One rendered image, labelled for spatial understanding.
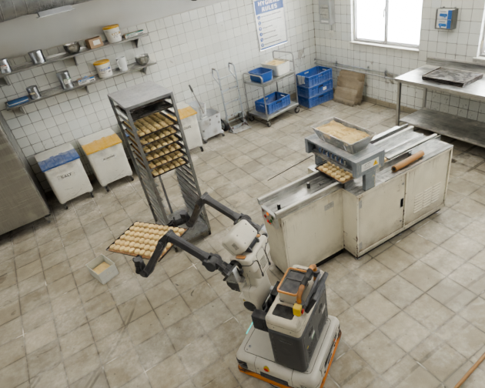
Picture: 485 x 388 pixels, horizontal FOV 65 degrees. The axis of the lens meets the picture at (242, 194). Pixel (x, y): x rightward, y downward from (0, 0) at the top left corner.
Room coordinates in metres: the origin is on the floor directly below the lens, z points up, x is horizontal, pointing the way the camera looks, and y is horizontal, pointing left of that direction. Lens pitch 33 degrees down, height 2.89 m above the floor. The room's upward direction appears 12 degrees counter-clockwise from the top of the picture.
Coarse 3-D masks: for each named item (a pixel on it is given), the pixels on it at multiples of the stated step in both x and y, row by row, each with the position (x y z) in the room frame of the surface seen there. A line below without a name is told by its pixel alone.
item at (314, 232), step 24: (288, 192) 3.02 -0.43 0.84; (312, 192) 2.94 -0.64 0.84; (336, 192) 2.90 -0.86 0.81; (288, 216) 2.68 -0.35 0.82; (312, 216) 2.78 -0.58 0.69; (336, 216) 2.89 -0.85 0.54; (288, 240) 2.67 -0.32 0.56; (312, 240) 2.77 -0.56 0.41; (336, 240) 2.88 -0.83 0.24; (288, 264) 2.66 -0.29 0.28
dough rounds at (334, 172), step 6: (318, 168) 3.24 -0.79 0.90; (324, 168) 3.19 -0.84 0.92; (330, 168) 3.17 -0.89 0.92; (336, 168) 3.15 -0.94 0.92; (330, 174) 3.09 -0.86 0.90; (336, 174) 3.07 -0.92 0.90; (342, 174) 3.02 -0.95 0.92; (348, 174) 3.02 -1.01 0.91; (342, 180) 2.92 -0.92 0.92; (348, 180) 2.92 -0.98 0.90
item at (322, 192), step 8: (432, 136) 3.40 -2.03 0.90; (416, 144) 3.31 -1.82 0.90; (400, 152) 3.22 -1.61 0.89; (336, 184) 2.91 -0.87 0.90; (320, 192) 2.84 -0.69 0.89; (328, 192) 2.87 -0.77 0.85; (304, 200) 2.77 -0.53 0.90; (312, 200) 2.80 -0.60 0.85; (288, 208) 2.70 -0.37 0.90; (296, 208) 2.73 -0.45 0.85; (280, 216) 2.66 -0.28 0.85
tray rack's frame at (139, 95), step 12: (144, 84) 4.12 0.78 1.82; (156, 84) 4.02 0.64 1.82; (108, 96) 4.01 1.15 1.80; (120, 96) 3.85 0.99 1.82; (132, 96) 3.76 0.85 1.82; (144, 96) 3.69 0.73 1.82; (156, 96) 3.60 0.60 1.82; (132, 108) 3.48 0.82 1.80; (132, 156) 4.01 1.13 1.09; (144, 192) 4.02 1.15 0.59; (168, 204) 4.12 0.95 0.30; (168, 216) 4.06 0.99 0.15; (180, 216) 4.01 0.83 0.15; (192, 228) 3.71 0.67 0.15; (204, 228) 3.67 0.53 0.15
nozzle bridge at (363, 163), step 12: (312, 144) 3.38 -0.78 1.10; (324, 144) 3.19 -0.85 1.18; (372, 144) 3.00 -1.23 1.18; (324, 156) 3.19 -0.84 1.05; (348, 156) 2.88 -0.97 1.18; (360, 156) 2.83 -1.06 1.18; (372, 156) 2.81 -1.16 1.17; (384, 156) 2.87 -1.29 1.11; (348, 168) 2.90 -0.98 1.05; (360, 168) 2.76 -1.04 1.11; (372, 168) 2.82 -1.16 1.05; (372, 180) 2.82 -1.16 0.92
